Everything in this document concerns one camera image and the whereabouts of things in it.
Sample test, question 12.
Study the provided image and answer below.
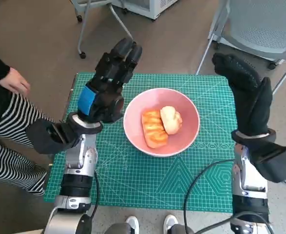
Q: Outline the long black cable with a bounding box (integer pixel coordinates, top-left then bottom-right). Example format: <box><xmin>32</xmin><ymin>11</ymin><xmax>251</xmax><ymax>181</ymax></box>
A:
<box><xmin>183</xmin><ymin>159</ymin><xmax>275</xmax><ymax>234</ymax></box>

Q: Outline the braided golden bread loaf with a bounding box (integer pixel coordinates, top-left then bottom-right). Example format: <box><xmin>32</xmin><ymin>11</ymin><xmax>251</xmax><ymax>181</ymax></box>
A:
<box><xmin>141</xmin><ymin>110</ymin><xmax>169</xmax><ymax>149</ymax></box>

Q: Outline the white shoe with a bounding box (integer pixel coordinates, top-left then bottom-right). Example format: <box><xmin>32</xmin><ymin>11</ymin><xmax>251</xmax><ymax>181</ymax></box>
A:
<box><xmin>163</xmin><ymin>214</ymin><xmax>179</xmax><ymax>234</ymax></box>
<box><xmin>125</xmin><ymin>216</ymin><xmax>140</xmax><ymax>234</ymax></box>

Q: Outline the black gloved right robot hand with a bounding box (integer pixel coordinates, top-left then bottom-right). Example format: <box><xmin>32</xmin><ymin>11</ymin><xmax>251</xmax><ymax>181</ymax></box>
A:
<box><xmin>211</xmin><ymin>53</ymin><xmax>273</xmax><ymax>136</ymax></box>

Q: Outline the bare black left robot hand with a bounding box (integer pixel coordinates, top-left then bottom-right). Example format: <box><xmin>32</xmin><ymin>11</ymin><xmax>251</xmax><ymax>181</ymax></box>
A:
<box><xmin>76</xmin><ymin>38</ymin><xmax>143</xmax><ymax>124</ymax></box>

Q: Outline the round pale bread roll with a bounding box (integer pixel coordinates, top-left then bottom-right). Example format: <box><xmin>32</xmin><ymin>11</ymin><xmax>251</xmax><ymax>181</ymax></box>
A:
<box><xmin>159</xmin><ymin>105</ymin><xmax>183</xmax><ymax>135</ymax></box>

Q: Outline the person's hand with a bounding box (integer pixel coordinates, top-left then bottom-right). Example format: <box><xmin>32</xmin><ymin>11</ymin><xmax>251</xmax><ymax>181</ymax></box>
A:
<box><xmin>0</xmin><ymin>67</ymin><xmax>31</xmax><ymax>96</ymax></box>

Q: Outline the green cutting mat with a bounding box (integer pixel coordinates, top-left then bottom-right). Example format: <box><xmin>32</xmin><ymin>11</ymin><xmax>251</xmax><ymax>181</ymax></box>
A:
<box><xmin>43</xmin><ymin>72</ymin><xmax>238</xmax><ymax>214</ymax></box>

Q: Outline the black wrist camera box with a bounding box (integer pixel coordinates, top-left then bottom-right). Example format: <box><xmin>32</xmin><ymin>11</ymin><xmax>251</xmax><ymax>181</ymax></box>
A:
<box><xmin>25</xmin><ymin>118</ymin><xmax>81</xmax><ymax>155</ymax></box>
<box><xmin>252</xmin><ymin>143</ymin><xmax>286</xmax><ymax>183</ymax></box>

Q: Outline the person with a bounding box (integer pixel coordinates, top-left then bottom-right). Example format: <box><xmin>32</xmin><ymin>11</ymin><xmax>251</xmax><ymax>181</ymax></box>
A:
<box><xmin>0</xmin><ymin>50</ymin><xmax>56</xmax><ymax>196</ymax></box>

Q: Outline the grey wheeled chair frame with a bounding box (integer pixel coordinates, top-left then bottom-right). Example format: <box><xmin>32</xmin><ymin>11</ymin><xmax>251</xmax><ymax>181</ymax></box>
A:
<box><xmin>71</xmin><ymin>0</ymin><xmax>135</xmax><ymax>59</ymax></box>

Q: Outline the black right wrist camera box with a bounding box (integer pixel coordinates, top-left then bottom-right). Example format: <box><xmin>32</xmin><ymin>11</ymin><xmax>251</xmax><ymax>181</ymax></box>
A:
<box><xmin>252</xmin><ymin>143</ymin><xmax>286</xmax><ymax>183</ymax></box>

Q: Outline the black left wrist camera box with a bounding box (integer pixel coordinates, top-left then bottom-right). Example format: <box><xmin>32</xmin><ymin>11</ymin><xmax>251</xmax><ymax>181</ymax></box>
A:
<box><xmin>25</xmin><ymin>118</ymin><xmax>81</xmax><ymax>155</ymax></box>

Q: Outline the pink bowl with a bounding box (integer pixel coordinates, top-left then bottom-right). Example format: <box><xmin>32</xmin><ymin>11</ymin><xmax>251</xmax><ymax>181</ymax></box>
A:
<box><xmin>123</xmin><ymin>88</ymin><xmax>201</xmax><ymax>157</ymax></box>

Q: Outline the white cabinet appliance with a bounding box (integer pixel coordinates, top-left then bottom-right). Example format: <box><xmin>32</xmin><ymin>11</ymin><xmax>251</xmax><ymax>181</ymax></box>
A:
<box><xmin>113</xmin><ymin>0</ymin><xmax>179</xmax><ymax>22</ymax></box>

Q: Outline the grey leg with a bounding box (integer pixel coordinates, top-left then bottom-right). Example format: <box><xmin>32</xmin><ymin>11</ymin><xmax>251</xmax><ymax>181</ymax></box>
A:
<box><xmin>103</xmin><ymin>223</ymin><xmax>131</xmax><ymax>234</ymax></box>
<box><xmin>169</xmin><ymin>224</ymin><xmax>193</xmax><ymax>234</ymax></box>

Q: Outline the grey perforated seat chair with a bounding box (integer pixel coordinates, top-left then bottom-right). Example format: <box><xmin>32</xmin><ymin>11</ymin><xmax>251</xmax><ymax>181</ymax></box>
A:
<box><xmin>195</xmin><ymin>0</ymin><xmax>286</xmax><ymax>96</ymax></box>

